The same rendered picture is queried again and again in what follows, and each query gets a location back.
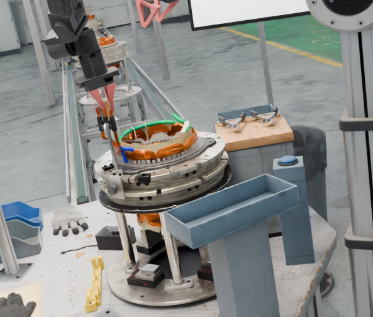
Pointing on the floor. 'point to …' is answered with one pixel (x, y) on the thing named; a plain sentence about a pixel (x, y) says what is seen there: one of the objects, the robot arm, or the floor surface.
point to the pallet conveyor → (78, 141)
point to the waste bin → (317, 202)
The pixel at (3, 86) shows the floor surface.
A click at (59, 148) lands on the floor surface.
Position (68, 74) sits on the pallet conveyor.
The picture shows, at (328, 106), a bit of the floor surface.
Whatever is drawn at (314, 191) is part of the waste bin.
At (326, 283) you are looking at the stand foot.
